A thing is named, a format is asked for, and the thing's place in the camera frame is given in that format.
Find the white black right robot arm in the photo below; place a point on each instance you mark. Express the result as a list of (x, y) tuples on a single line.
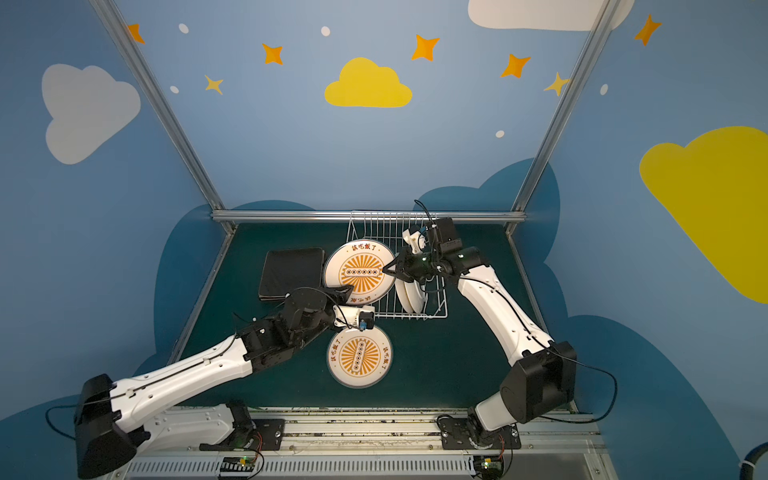
[(542, 373)]

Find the left small circuit board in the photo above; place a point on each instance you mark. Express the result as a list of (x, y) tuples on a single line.
[(237, 467)]

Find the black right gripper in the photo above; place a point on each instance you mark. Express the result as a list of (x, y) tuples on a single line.
[(405, 264)]

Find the right small circuit board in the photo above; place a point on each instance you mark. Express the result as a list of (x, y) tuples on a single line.
[(487, 468)]

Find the square floral plate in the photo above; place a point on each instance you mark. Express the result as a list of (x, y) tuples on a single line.
[(286, 270), (294, 295)]

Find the aluminium frame back bar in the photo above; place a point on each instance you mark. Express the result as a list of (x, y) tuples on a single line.
[(286, 216)]

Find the aluminium frame right post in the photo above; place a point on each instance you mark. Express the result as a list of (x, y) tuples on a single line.
[(583, 68)]

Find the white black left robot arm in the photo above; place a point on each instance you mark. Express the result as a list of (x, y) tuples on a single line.
[(110, 415)]

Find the aluminium frame left post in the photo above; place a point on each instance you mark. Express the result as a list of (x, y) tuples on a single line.
[(114, 23)]

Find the small circuit board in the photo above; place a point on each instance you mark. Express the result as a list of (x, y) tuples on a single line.
[(487, 468), (237, 467)]

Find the aluminium frame post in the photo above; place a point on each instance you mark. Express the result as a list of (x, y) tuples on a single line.
[(583, 68), (114, 23)]

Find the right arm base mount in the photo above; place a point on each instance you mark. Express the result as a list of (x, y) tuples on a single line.
[(462, 435)]

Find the white wire dish rack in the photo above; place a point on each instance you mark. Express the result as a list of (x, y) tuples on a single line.
[(390, 234)]

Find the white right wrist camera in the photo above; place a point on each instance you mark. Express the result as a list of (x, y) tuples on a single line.
[(414, 237)]

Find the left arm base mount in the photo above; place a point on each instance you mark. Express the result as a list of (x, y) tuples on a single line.
[(254, 435)]

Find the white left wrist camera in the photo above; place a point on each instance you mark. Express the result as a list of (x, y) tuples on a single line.
[(359, 318)]

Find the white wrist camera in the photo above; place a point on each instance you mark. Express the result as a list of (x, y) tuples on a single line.
[(414, 237), (359, 318)]

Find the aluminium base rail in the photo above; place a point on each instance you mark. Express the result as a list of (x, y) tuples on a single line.
[(359, 443)]

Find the white round plate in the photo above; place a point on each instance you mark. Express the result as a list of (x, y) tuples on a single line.
[(360, 264), (416, 296), (360, 359), (403, 290)]

